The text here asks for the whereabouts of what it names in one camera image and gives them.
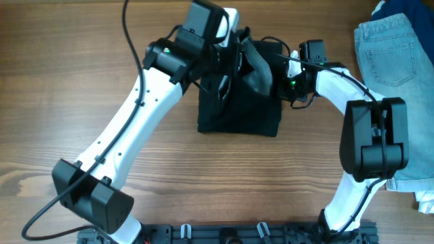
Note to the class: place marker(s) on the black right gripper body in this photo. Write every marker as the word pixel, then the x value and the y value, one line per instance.
pixel 289 89

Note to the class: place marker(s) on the black shorts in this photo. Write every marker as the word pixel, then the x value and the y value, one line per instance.
pixel 245 100

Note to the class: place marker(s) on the navy blue garment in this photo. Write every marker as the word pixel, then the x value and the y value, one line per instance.
pixel 419 15

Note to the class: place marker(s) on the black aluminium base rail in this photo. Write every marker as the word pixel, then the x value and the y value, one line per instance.
pixel 289 233

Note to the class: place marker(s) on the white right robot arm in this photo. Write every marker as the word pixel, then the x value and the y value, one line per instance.
pixel 374 138

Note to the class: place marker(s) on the white garment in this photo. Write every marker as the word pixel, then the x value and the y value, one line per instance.
pixel 425 201

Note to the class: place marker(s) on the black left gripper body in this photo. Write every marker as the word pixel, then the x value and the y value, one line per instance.
pixel 222 62

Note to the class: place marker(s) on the light blue denim shorts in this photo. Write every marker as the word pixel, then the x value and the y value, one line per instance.
pixel 393 63

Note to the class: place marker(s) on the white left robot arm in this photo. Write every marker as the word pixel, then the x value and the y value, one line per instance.
pixel 91 187

